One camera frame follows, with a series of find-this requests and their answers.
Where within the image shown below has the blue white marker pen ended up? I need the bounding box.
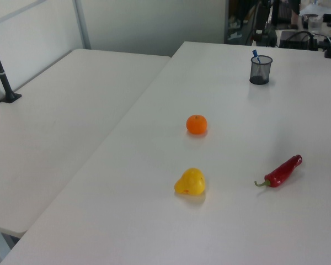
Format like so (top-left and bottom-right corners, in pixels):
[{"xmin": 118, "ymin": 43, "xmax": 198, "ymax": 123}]
[{"xmin": 252, "ymin": 49, "xmax": 263, "ymax": 65}]

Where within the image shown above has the black mesh pen cup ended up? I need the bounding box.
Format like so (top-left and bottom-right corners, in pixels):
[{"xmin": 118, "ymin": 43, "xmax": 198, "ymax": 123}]
[{"xmin": 249, "ymin": 55, "xmax": 274, "ymax": 86}]

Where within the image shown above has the orange mandarin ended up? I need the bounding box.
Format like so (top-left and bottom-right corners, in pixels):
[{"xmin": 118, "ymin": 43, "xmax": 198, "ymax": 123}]
[{"xmin": 185, "ymin": 114, "xmax": 209, "ymax": 135}]

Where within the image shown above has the yellow bell pepper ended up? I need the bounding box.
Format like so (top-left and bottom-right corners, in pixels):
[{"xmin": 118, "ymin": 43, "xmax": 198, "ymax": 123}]
[{"xmin": 173, "ymin": 167, "xmax": 207, "ymax": 195}]

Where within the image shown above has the red chili pepper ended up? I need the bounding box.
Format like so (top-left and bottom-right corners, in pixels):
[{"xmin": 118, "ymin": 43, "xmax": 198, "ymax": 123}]
[{"xmin": 254, "ymin": 154, "xmax": 303, "ymax": 189}]

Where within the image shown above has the black flat box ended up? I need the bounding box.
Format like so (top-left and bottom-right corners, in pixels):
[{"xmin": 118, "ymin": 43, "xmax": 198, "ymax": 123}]
[{"xmin": 279, "ymin": 30, "xmax": 318, "ymax": 51}]

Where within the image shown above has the clear plastic container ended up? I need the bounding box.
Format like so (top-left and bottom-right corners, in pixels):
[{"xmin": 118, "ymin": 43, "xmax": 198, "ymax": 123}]
[{"xmin": 307, "ymin": 15, "xmax": 324, "ymax": 33}]

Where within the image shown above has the aluminium partition frame post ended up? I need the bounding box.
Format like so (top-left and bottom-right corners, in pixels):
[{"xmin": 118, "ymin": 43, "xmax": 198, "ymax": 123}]
[{"xmin": 73, "ymin": 0, "xmax": 92, "ymax": 50}]

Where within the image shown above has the black camera stand pole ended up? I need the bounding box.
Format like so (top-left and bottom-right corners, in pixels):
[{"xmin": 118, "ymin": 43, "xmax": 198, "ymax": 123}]
[{"xmin": 0, "ymin": 27, "xmax": 22, "ymax": 104}]

